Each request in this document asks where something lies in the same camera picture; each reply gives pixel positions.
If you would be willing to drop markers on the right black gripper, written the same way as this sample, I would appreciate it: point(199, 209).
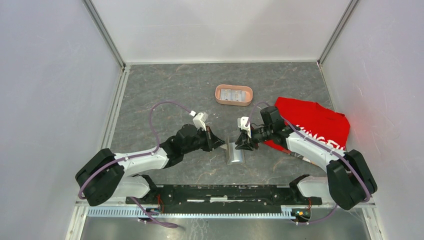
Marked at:
point(244, 142)

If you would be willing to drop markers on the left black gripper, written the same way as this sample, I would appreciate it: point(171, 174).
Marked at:
point(212, 140)

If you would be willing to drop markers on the grey card holder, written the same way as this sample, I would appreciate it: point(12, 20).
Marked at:
point(233, 155)

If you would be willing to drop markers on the grey credit card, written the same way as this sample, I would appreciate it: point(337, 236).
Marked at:
point(225, 94)
point(238, 95)

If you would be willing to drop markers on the pink oval tray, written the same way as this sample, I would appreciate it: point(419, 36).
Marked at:
point(248, 90)

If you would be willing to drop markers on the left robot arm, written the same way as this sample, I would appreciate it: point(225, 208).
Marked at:
point(113, 175)

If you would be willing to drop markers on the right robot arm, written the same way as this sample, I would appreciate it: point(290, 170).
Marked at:
point(348, 181)

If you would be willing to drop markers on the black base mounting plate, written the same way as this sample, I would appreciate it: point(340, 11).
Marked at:
point(226, 199)

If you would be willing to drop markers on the red printed t-shirt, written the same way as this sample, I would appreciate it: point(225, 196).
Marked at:
point(323, 124)

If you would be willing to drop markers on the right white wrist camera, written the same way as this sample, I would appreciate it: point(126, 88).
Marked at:
point(244, 125)

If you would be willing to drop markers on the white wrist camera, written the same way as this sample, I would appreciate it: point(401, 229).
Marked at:
point(244, 125)
point(199, 120)

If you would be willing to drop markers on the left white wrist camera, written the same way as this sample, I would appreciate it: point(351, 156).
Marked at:
point(199, 120)

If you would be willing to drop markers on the aluminium frame rail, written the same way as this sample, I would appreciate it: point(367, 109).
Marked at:
point(287, 212)

